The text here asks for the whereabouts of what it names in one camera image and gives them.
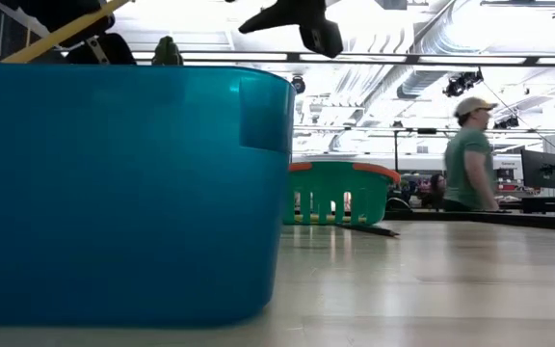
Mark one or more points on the overhead beam with lights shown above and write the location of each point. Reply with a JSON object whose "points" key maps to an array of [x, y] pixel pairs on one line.
{"points": [[403, 59]]}

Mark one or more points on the black pencil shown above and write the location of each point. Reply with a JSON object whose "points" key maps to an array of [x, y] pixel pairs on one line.
{"points": [[369, 230]]}

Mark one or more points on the person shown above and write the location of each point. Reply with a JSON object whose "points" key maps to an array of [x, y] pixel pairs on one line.
{"points": [[470, 164], [435, 190]]}

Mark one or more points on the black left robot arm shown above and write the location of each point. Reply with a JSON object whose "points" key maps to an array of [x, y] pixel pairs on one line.
{"points": [[118, 50]]}

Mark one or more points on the green cactus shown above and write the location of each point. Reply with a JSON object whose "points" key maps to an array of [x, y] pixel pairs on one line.
{"points": [[166, 53]]}

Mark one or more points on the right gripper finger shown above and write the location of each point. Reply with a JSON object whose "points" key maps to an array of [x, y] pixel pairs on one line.
{"points": [[287, 14]]}

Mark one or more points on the blue plastic bin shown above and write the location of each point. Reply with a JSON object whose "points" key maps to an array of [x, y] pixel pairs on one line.
{"points": [[113, 193]]}

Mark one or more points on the green basket with red rim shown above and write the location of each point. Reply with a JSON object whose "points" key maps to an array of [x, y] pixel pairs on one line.
{"points": [[335, 188]]}

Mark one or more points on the black ceiling spotlight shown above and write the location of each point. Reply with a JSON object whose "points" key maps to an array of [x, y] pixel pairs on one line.
{"points": [[506, 123], [460, 84]]}

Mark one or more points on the yellow pencil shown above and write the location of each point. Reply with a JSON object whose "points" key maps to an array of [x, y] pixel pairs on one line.
{"points": [[41, 41]]}

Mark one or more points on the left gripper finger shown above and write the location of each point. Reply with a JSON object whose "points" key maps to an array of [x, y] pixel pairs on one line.
{"points": [[92, 29], [41, 12]]}

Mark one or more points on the black background desk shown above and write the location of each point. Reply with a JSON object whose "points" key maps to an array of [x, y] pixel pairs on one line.
{"points": [[547, 202]]}

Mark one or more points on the black computer monitor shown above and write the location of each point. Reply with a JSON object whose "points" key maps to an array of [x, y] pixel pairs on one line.
{"points": [[541, 168]]}

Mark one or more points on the black hanging camera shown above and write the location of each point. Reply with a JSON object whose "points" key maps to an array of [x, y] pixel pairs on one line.
{"points": [[298, 85]]}

